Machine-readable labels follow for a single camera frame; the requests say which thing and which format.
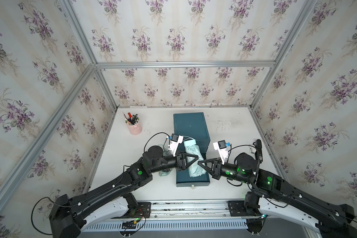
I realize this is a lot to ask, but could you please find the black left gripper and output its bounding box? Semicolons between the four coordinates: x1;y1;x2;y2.
148;152;199;175

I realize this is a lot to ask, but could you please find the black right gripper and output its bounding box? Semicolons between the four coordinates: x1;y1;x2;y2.
198;157;252;186

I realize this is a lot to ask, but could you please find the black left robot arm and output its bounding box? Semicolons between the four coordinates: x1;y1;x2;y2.
49;146;199;238

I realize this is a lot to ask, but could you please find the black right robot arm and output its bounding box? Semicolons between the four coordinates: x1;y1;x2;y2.
198;151;357;238

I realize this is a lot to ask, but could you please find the black stapler device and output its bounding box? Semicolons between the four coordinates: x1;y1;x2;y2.
250;139;263;164

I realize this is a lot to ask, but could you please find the pink pen holder cup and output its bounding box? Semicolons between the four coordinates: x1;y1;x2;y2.
124;113;142;135

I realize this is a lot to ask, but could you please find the aluminium front rail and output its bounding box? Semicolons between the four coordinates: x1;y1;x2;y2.
86;200;315;222

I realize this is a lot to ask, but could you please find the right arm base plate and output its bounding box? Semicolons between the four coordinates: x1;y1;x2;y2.
228;192;264;217

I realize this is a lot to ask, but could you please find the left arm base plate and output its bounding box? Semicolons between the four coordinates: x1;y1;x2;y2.
122;193;152;218

